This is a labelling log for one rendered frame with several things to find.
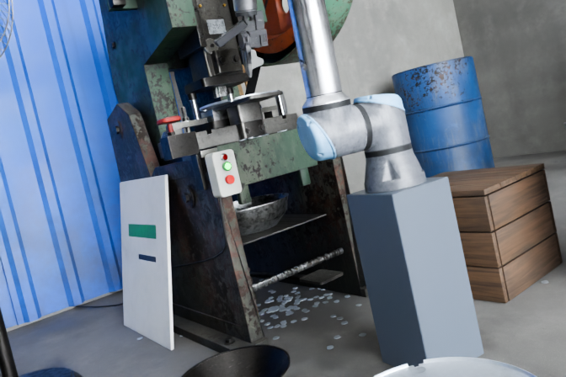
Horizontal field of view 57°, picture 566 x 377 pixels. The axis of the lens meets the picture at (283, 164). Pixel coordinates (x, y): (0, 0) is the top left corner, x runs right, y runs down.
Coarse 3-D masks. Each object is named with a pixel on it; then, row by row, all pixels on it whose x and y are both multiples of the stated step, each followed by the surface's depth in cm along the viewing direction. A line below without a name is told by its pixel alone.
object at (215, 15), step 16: (208, 0) 186; (224, 0) 189; (208, 16) 185; (224, 16) 189; (208, 32) 185; (224, 32) 188; (208, 48) 183; (224, 48) 188; (192, 64) 191; (208, 64) 184; (224, 64) 184; (240, 64) 188
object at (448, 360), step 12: (432, 360) 83; (444, 360) 83; (456, 360) 82; (468, 360) 81; (480, 360) 80; (492, 360) 79; (384, 372) 83; (396, 372) 83; (408, 372) 82; (432, 372) 80; (444, 372) 80; (456, 372) 79; (468, 372) 78; (480, 372) 77; (492, 372) 77; (504, 372) 76; (516, 372) 75; (528, 372) 73
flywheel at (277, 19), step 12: (264, 0) 220; (276, 0) 215; (276, 12) 216; (288, 12) 210; (264, 24) 224; (276, 24) 218; (288, 24) 212; (276, 36) 215; (288, 36) 208; (264, 48) 222; (276, 48) 215; (288, 48) 211
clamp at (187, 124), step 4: (184, 108) 185; (184, 112) 185; (184, 116) 185; (184, 120) 185; (188, 120) 185; (192, 120) 185; (196, 120) 186; (200, 120) 187; (204, 120) 188; (172, 124) 181; (176, 124) 182; (180, 124) 183; (184, 124) 184; (188, 124) 184; (192, 124) 185; (196, 124) 186; (200, 124) 187; (176, 128) 182; (180, 128) 181; (188, 128) 186; (164, 132) 182; (176, 132) 180; (180, 132) 181; (164, 136) 181
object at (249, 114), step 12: (252, 96) 167; (264, 96) 170; (216, 108) 185; (228, 108) 182; (240, 108) 179; (252, 108) 181; (240, 120) 179; (252, 120) 181; (240, 132) 180; (252, 132) 181; (264, 132) 184
